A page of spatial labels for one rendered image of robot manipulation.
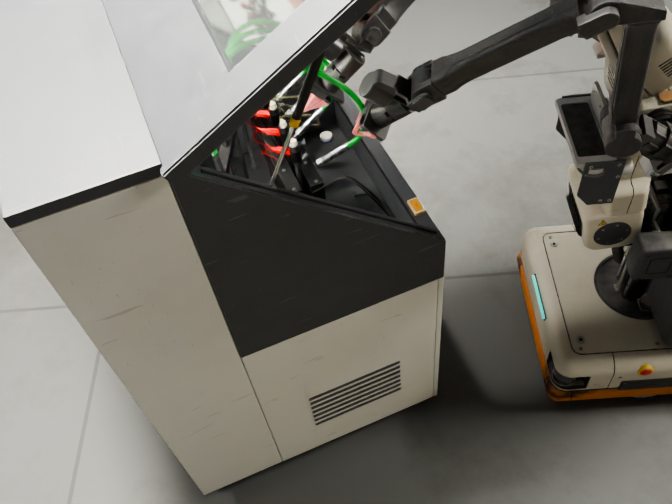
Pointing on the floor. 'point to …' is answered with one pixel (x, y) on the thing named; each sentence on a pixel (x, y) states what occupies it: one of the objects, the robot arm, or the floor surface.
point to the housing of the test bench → (119, 236)
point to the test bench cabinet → (350, 370)
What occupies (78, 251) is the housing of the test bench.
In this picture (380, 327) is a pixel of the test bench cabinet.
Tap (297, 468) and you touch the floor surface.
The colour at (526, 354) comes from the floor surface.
